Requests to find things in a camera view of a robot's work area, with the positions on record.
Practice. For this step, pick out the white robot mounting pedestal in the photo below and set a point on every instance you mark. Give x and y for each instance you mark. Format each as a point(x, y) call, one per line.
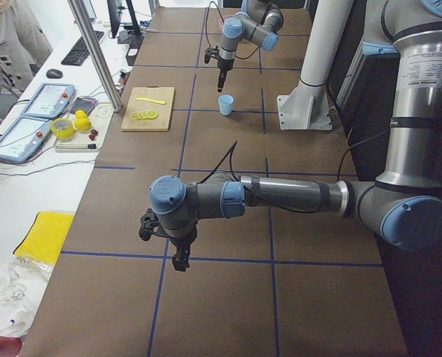
point(306, 107)

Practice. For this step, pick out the teach pendant near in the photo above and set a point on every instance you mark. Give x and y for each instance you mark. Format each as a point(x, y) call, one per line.
point(23, 138)

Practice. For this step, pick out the pink bowl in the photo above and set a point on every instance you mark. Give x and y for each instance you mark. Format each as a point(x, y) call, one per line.
point(222, 21)

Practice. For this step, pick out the yellow cloth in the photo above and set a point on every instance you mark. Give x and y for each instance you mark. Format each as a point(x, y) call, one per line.
point(45, 238)

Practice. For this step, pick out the purple grey notebook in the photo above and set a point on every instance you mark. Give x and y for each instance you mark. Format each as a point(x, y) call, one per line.
point(86, 104)

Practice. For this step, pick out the yellow plastic knife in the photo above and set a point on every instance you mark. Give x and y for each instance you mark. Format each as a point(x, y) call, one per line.
point(150, 100)

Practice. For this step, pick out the yellow tape roll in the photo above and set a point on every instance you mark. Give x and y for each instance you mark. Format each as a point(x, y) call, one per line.
point(63, 128)

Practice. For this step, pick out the black keyboard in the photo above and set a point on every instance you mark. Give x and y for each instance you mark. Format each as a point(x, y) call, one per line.
point(77, 55)

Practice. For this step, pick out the yellow lemon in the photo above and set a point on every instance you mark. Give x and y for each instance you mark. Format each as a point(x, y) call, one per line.
point(83, 125)
point(81, 115)

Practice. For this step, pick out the white tray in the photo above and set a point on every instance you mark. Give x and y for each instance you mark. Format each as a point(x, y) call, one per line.
point(82, 132)

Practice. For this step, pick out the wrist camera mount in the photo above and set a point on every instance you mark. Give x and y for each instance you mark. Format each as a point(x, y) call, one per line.
point(211, 54)
point(150, 225)

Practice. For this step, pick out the red object at corner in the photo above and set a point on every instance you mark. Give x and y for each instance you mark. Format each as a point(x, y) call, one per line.
point(9, 347)

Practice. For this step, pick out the light blue paper cup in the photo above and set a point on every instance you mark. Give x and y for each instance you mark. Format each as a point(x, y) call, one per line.
point(225, 103)

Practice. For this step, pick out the teach pendant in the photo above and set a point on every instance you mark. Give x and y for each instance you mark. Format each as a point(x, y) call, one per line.
point(50, 100)
point(23, 138)

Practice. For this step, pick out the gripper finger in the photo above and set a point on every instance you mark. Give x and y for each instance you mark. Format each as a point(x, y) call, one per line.
point(176, 263)
point(222, 79)
point(184, 262)
point(219, 83)

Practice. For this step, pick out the person in beige clothes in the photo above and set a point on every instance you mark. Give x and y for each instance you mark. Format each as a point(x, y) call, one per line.
point(22, 42)

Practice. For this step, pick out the teach pendant far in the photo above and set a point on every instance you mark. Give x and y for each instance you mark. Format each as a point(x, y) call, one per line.
point(50, 100)

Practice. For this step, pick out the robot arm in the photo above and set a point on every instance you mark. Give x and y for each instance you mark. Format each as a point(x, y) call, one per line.
point(401, 205)
point(258, 22)

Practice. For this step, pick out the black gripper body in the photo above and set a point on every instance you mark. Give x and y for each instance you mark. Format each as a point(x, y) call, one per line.
point(184, 242)
point(224, 66)

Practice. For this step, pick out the crumpled clear plastic bag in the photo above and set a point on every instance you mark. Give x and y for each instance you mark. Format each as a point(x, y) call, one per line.
point(22, 285)

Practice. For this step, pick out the wooden stick black tip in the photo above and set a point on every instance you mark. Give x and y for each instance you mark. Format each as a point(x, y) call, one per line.
point(76, 147)

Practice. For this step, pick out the black computer mouse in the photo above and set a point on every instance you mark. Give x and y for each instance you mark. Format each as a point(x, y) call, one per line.
point(54, 74)

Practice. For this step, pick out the aluminium frame post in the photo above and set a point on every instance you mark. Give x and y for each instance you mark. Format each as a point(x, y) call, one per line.
point(87, 32)

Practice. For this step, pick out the bamboo cutting board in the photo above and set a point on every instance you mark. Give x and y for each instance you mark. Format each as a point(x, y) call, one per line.
point(159, 124)

